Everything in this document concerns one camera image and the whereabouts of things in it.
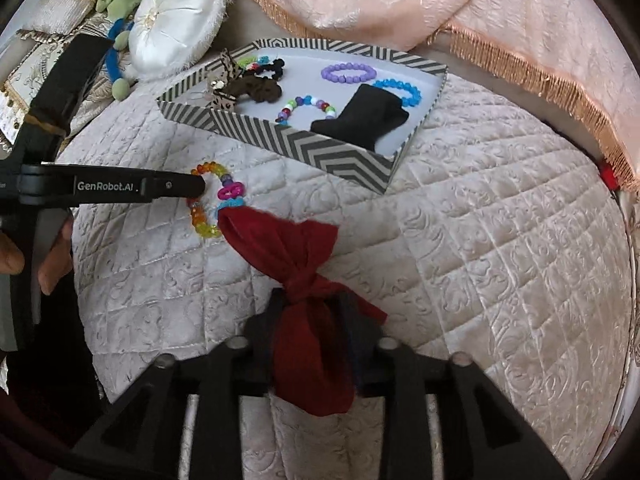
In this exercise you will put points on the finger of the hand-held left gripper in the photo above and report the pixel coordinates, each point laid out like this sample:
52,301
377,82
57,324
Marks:
175,186

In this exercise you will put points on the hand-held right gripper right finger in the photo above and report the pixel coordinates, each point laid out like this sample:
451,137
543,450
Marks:
367,345

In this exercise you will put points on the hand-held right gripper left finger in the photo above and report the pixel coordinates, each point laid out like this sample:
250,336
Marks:
265,327

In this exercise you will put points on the red fabric bow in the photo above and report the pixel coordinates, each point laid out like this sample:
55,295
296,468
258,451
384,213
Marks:
300,260

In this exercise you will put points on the leopard print bow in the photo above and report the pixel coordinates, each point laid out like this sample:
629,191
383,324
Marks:
222,87

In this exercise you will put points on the brown scrunchie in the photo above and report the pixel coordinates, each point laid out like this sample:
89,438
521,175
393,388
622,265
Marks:
257,91

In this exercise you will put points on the chevron striped box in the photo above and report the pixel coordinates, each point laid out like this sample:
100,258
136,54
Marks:
320,152

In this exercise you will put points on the black velvet jewelry stand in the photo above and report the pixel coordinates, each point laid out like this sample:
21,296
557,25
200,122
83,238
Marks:
360,117

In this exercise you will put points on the person's left hand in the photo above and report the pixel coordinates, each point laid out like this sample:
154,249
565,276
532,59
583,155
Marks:
57,260

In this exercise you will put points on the floral embroidered cushion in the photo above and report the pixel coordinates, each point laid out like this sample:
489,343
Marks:
30,75

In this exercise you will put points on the white satin round cushion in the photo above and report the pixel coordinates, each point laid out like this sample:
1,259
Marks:
180,15

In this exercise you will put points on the small red object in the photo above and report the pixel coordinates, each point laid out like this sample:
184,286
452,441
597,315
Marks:
608,174

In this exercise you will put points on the peach fringed blanket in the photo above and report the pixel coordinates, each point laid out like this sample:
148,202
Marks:
450,5

